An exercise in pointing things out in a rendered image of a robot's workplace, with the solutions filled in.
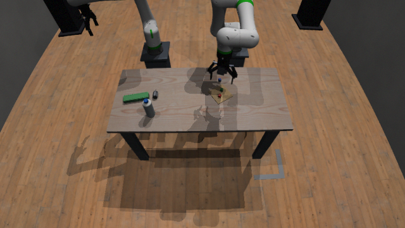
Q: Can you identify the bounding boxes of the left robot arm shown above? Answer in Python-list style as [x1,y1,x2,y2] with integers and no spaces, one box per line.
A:
[210,0,259,61]

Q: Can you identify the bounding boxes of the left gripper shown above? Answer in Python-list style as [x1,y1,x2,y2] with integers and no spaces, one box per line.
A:
[207,59,237,84]

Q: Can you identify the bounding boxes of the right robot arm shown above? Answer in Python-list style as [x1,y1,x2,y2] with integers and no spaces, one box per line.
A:
[67,0,163,56]

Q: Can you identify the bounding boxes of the white plastic bottle with blue cap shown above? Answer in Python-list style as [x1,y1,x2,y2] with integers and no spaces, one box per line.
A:
[142,99,155,117]

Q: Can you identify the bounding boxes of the tan square mat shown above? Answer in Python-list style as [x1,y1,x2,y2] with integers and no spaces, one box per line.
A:
[208,84,233,104]

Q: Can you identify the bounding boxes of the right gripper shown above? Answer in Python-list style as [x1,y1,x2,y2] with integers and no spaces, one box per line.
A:
[80,7,98,36]

